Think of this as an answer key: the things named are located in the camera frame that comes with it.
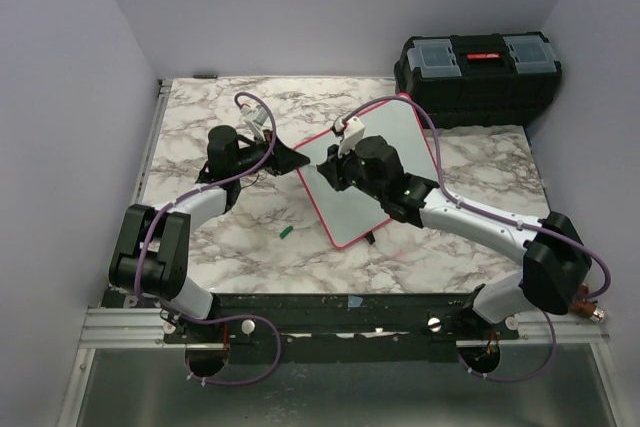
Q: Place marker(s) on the green marker cap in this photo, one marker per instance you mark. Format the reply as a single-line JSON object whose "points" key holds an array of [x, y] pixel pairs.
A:
{"points": [[284, 233]]}

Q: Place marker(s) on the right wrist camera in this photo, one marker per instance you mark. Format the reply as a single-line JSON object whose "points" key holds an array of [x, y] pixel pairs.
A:
{"points": [[350, 131]]}

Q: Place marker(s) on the blue tape piece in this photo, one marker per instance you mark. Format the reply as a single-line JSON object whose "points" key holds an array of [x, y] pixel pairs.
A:
{"points": [[354, 301]]}

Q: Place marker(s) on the black plastic toolbox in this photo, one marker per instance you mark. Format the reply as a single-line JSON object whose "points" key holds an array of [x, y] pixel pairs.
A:
{"points": [[479, 80]]}

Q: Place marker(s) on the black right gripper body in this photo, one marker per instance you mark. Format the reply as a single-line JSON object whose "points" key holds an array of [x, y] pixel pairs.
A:
{"points": [[345, 171]]}

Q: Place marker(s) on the pink framed whiteboard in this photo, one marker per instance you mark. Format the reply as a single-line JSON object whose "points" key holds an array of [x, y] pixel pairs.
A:
{"points": [[392, 170]]}

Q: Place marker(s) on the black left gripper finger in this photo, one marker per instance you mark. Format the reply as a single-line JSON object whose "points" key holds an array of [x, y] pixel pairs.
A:
{"points": [[285, 155], [285, 165]]}

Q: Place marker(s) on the brown cable connector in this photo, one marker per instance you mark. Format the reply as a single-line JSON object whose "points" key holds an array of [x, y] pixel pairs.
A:
{"points": [[587, 309]]}

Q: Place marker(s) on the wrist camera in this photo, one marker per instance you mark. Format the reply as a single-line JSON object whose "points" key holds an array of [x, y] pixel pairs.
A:
{"points": [[350, 131], [255, 118]]}

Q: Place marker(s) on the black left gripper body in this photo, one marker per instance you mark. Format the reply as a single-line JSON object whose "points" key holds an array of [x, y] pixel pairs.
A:
{"points": [[257, 152]]}

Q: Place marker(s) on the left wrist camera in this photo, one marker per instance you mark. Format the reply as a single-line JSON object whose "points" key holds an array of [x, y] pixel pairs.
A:
{"points": [[255, 118]]}

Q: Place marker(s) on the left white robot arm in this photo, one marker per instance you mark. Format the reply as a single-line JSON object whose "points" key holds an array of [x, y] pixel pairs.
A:
{"points": [[152, 249]]}

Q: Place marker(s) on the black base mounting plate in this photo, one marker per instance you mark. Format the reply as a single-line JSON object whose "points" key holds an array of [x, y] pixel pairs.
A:
{"points": [[320, 328]]}

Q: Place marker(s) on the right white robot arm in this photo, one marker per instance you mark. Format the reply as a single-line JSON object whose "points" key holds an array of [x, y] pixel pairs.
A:
{"points": [[548, 250]]}

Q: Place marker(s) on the aluminium table edge rail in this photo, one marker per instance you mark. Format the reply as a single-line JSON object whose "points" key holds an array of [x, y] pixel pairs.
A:
{"points": [[80, 373]]}

